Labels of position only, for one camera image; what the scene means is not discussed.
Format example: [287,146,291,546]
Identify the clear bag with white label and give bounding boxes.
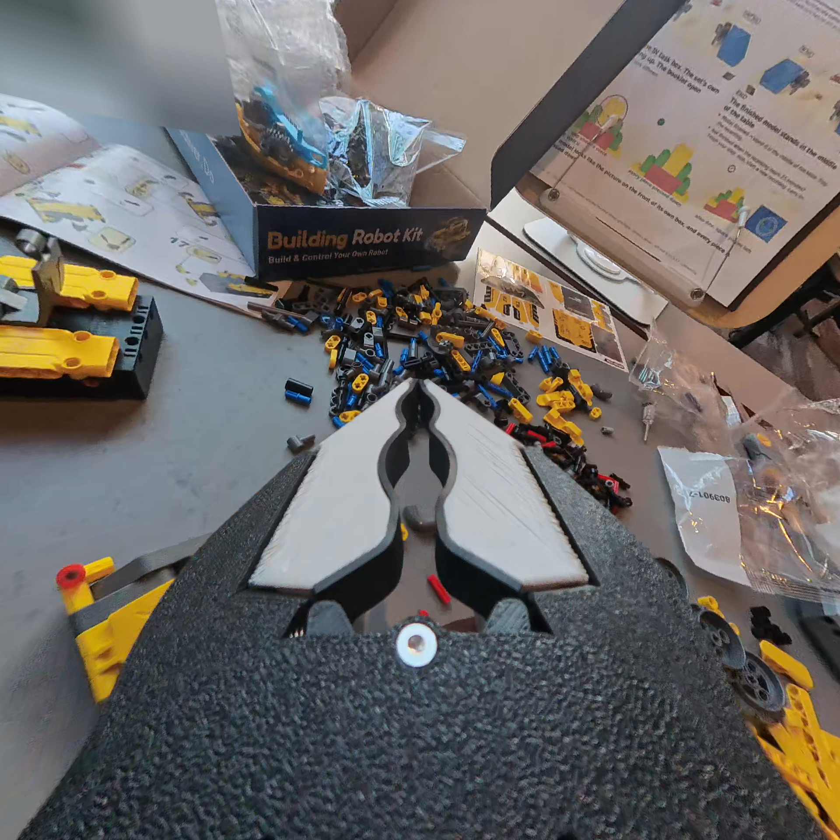
[657,427,840,607]

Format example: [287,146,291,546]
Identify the laminated instruction sign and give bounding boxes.
[493,0,840,312]

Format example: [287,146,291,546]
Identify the yellow and black brick assembly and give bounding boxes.
[0,226,165,401]

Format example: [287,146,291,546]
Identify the yellow curved brick assembly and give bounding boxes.
[56,539,198,703]

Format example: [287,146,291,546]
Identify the pile of wheels and tires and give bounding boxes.
[657,558,788,716]

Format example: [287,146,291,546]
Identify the clear bags of brick parts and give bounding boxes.
[214,0,467,208]

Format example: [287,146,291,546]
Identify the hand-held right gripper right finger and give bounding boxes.
[420,380,593,594]

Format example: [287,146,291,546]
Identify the white stand base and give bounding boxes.
[523,214,673,325]

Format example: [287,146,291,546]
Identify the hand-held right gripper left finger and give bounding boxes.
[247,380,422,598]

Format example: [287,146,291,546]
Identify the sticker sheet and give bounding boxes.
[473,247,628,372]

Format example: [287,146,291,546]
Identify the instruction booklet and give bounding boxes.
[0,92,283,309]

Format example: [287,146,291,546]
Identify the grey desk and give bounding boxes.
[0,112,840,736]

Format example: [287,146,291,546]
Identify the blue cardboard kit box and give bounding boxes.
[167,0,686,277]

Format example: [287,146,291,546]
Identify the pile of small brick parts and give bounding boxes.
[250,269,634,513]

